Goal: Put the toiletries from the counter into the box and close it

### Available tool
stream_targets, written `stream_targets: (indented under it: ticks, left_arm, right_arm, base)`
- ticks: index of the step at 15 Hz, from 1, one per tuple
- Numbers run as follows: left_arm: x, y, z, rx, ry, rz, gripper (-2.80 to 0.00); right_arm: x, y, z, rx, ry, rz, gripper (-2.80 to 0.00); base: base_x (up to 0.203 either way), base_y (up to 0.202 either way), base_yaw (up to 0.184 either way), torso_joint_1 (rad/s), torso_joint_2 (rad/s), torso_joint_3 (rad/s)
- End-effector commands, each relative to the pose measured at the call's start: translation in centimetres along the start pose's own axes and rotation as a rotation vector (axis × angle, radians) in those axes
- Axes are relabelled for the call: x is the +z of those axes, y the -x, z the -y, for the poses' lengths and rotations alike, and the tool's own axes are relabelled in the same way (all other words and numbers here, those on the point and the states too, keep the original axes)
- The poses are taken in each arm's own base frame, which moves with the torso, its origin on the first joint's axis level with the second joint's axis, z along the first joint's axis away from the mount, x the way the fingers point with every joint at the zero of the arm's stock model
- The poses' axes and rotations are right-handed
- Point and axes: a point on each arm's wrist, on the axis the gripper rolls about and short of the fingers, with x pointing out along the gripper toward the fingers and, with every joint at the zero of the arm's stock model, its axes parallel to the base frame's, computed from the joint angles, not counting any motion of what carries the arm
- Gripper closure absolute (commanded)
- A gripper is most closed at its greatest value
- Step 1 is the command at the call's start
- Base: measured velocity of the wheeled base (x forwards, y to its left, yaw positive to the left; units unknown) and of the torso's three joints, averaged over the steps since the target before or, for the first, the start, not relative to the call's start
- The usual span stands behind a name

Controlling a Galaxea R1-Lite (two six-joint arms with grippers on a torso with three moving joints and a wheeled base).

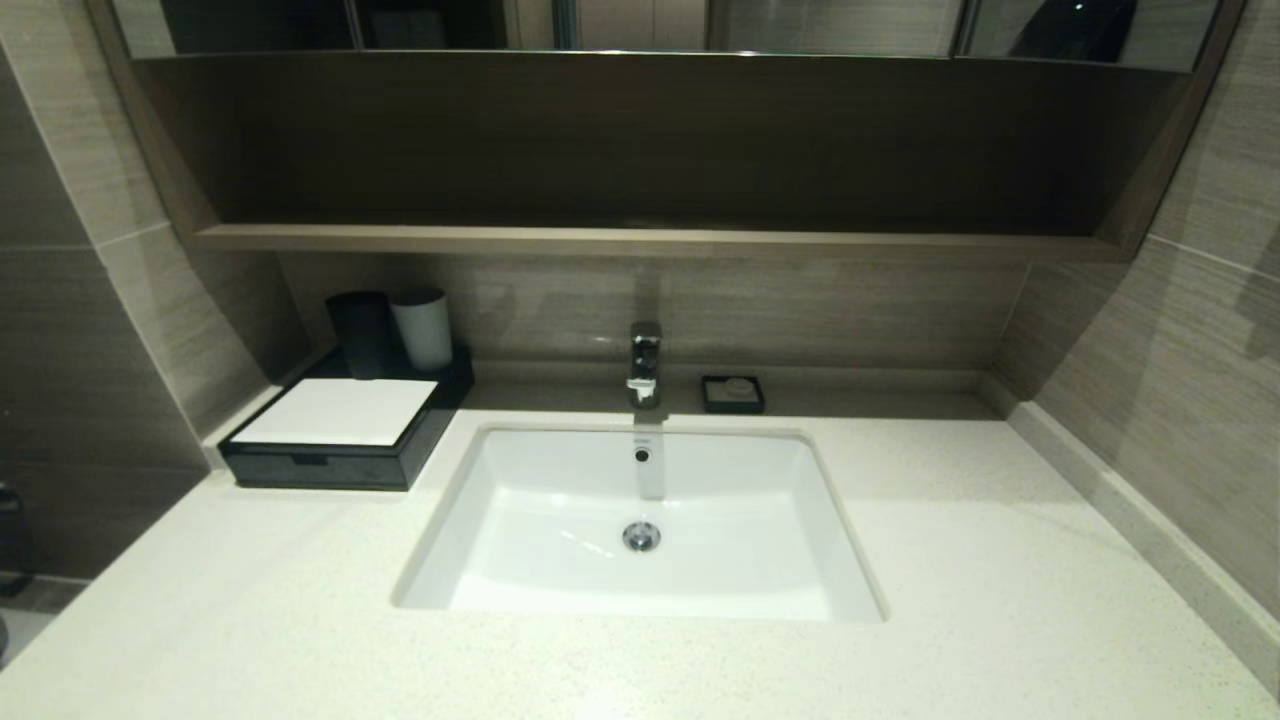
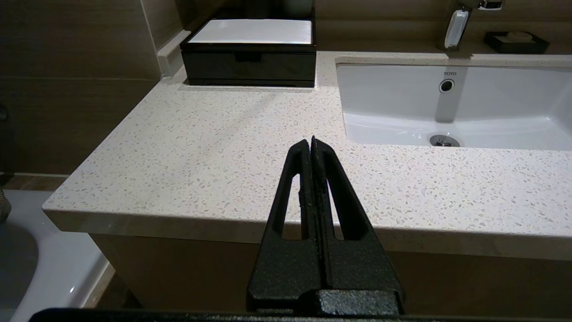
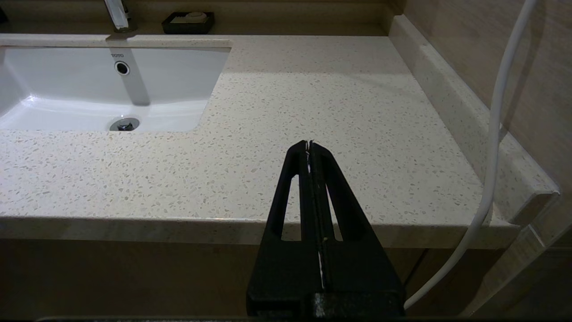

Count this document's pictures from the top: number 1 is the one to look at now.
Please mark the brown wooden wall shelf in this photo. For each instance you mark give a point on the brown wooden wall shelf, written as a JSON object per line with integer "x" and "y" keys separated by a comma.
{"x": 640, "y": 150}

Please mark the black cup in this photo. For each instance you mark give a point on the black cup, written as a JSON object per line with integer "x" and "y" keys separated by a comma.
{"x": 360, "y": 337}

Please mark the black soap dish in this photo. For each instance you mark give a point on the black soap dish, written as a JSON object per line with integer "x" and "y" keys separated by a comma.
{"x": 733, "y": 403}

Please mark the beige soap bar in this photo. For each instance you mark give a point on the beige soap bar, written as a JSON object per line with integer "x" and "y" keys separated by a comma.
{"x": 740, "y": 386}

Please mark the white cup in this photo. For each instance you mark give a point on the white cup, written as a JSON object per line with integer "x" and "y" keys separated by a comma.
{"x": 423, "y": 331}

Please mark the wall mirror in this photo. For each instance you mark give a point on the wall mirror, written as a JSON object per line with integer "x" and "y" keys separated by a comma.
{"x": 650, "y": 25}

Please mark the chrome faucet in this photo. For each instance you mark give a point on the chrome faucet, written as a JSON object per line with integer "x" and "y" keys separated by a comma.
{"x": 645, "y": 362}

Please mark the white ceramic sink basin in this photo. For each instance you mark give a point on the white ceramic sink basin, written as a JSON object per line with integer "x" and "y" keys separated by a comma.
{"x": 640, "y": 540}

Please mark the chrome sink drain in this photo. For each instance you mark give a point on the chrome sink drain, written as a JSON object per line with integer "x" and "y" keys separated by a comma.
{"x": 641, "y": 536}

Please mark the black box with white lid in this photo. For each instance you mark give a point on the black box with white lid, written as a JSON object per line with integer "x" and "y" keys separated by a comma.
{"x": 340, "y": 412}

